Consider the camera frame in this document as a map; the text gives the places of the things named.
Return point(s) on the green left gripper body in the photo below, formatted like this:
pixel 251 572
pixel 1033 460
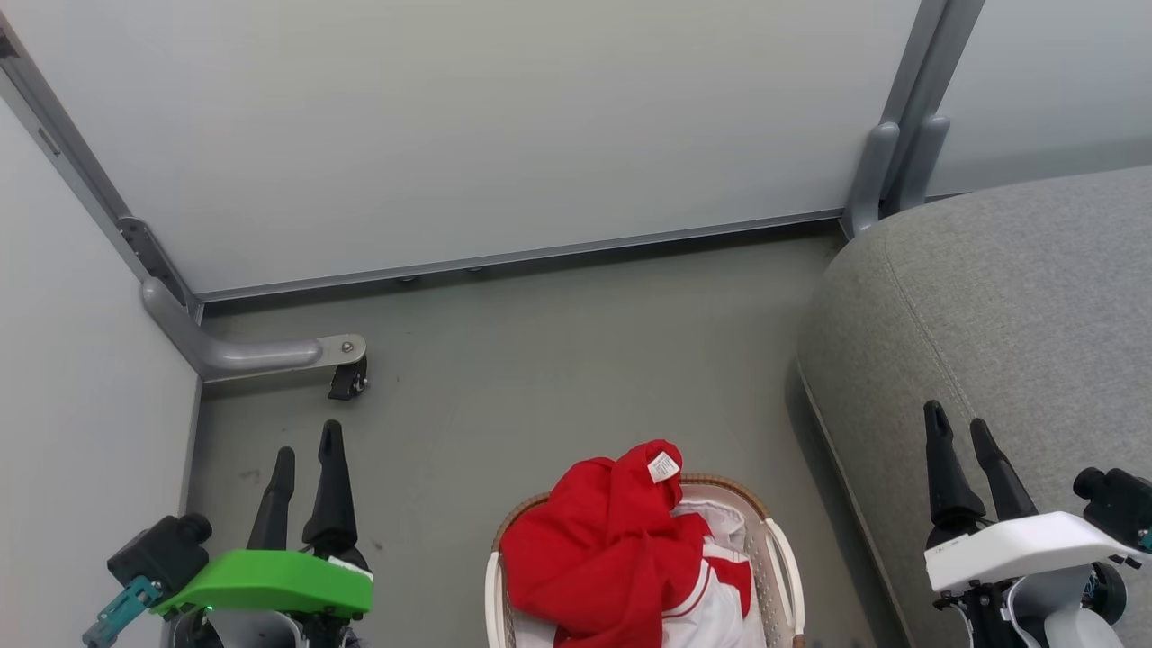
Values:
pixel 270 580

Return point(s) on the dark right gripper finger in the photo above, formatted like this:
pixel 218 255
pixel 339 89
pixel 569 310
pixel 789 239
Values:
pixel 947 486
pixel 1001 481

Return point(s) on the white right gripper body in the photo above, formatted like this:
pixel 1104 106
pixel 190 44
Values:
pixel 1017 544

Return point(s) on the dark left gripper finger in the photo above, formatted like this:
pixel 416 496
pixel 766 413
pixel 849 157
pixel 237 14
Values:
pixel 273 504
pixel 332 495

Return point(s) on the red and white jersey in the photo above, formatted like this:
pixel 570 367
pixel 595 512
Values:
pixel 715 616

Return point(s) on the plain red garment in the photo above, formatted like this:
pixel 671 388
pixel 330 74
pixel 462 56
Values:
pixel 594 549

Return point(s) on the grey fabric sofa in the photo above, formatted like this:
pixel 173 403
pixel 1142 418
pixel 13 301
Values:
pixel 1008 315

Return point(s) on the black caster wheel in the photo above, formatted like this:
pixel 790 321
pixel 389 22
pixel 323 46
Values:
pixel 346 382

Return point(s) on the grey partition foot bar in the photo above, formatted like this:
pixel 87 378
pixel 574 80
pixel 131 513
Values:
pixel 243 354

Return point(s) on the white laundry basket brown rim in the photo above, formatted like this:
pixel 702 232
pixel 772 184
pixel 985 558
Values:
pixel 781 558

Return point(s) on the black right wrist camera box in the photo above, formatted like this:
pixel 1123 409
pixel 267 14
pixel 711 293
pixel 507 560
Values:
pixel 1120 499

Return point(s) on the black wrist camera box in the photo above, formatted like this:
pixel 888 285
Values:
pixel 157 553
pixel 1120 499

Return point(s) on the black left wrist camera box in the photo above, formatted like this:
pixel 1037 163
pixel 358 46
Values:
pixel 157 553

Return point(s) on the grey partition bottom rail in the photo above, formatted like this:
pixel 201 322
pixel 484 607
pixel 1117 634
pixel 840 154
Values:
pixel 540 254

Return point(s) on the grey double partition post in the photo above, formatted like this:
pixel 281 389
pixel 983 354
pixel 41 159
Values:
pixel 909 117

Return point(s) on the grey partition corner post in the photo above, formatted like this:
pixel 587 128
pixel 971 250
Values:
pixel 81 171

